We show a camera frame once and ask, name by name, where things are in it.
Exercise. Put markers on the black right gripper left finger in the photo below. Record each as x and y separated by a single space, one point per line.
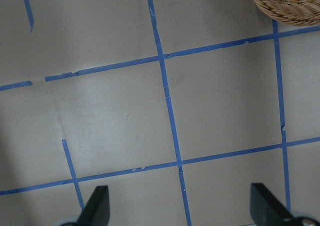
97 210

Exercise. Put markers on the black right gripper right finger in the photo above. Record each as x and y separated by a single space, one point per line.
266 209

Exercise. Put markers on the woven wicker basket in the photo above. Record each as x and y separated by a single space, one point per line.
291 12

